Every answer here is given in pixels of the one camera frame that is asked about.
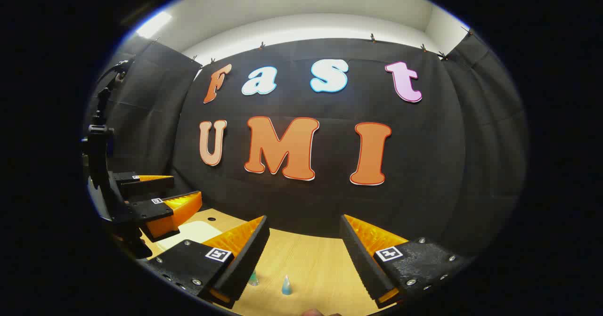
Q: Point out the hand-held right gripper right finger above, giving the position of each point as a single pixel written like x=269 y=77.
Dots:
x=360 y=259

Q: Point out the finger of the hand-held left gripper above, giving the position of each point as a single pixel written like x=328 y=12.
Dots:
x=146 y=210
x=141 y=186

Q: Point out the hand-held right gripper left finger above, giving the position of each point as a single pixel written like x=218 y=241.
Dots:
x=252 y=259

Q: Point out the clear blue skincare bottle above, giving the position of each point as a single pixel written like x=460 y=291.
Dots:
x=253 y=278

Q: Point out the white blue skincare tube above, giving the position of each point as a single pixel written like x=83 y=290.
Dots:
x=286 y=287

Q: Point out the cream yellow suitcase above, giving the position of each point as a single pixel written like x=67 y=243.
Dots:
x=188 y=233

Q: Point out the black backdrop cloth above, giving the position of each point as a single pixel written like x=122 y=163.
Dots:
x=306 y=203

